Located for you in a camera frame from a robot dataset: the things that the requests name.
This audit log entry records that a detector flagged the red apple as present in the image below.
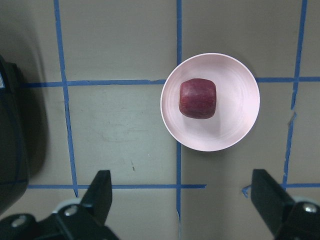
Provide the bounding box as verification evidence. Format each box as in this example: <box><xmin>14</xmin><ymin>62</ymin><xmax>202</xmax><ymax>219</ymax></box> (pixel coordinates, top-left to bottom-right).
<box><xmin>178</xmin><ymin>78</ymin><xmax>217</xmax><ymax>120</ymax></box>

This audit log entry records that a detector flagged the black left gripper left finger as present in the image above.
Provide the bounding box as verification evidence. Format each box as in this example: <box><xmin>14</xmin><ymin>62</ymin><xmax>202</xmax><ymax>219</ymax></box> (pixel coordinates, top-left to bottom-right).
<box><xmin>51</xmin><ymin>169</ymin><xmax>112</xmax><ymax>240</ymax></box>

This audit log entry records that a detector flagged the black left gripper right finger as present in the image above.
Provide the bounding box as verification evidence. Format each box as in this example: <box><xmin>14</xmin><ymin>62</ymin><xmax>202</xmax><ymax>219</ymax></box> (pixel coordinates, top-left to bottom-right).
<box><xmin>250</xmin><ymin>169</ymin><xmax>320</xmax><ymax>240</ymax></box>

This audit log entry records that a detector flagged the dark grey rice cooker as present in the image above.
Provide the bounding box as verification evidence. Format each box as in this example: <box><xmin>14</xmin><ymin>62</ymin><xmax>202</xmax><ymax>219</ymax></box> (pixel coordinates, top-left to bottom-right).
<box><xmin>0</xmin><ymin>54</ymin><xmax>48</xmax><ymax>217</ymax></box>

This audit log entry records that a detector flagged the pink round plate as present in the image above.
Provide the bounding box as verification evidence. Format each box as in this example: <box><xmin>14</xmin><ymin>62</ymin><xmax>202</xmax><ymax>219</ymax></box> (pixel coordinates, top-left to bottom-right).
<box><xmin>160</xmin><ymin>53</ymin><xmax>260</xmax><ymax>152</ymax></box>

